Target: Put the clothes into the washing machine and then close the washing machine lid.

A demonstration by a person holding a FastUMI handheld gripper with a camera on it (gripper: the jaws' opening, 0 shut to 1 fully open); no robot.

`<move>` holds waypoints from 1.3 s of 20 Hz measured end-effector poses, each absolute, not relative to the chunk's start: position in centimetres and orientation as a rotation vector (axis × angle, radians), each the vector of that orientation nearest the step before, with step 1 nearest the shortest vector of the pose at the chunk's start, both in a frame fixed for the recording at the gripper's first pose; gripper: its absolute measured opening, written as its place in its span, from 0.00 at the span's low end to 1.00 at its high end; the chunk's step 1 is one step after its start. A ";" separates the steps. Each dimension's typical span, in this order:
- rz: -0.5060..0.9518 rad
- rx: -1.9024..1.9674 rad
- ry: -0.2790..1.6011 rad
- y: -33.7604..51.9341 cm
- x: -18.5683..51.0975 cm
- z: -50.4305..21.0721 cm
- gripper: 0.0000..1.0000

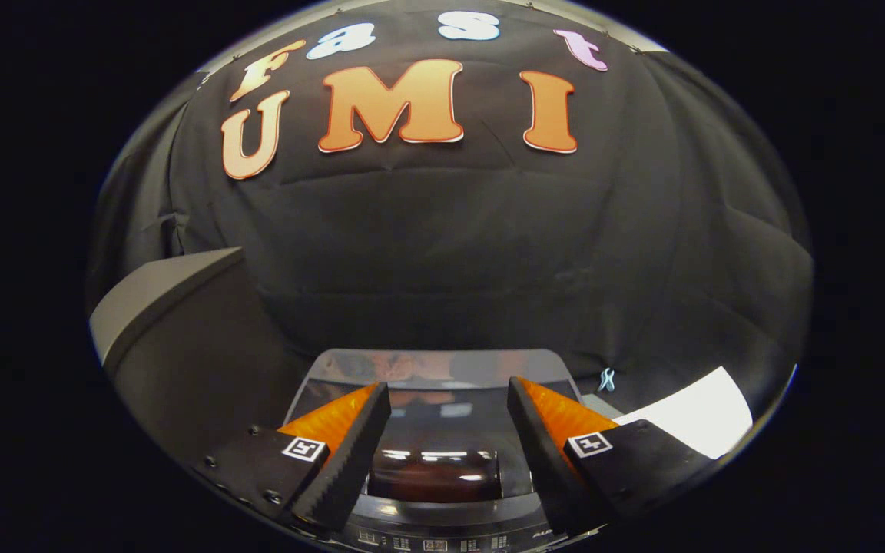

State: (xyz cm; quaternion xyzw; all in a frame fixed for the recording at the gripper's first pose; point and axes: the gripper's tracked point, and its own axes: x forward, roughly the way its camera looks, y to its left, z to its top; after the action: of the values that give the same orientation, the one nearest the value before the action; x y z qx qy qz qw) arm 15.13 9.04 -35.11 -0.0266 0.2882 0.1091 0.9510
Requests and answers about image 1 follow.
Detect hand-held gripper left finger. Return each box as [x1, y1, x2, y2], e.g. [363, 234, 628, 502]
[195, 382, 393, 533]

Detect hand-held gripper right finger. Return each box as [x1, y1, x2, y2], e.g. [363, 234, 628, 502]
[507, 376, 721, 537]

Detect grey washing machine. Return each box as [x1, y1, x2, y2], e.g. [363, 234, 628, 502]
[280, 348, 614, 553]

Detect dark glass washing machine lid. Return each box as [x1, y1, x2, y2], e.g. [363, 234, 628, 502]
[284, 349, 591, 505]

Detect white paper sheet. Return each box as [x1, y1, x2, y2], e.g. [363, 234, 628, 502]
[614, 366, 755, 460]

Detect black backdrop cloth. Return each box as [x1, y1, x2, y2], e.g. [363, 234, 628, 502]
[88, 0, 814, 419]

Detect grey platform box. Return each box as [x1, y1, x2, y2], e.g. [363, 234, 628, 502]
[89, 246, 314, 469]

